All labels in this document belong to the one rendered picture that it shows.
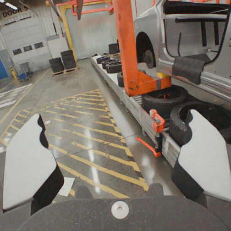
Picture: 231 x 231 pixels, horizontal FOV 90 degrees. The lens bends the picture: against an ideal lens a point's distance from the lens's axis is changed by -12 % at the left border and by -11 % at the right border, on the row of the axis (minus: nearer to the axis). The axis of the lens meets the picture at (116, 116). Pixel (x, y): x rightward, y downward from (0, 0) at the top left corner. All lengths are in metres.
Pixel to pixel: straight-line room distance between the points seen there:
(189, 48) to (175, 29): 0.34
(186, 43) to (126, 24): 0.93
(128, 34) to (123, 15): 0.20
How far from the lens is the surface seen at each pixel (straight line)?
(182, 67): 1.61
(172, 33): 2.04
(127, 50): 1.67
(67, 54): 7.57
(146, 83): 1.86
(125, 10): 1.69
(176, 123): 1.34
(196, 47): 2.30
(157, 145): 1.48
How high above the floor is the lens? 1.29
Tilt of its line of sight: 33 degrees down
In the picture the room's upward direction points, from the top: 10 degrees counter-clockwise
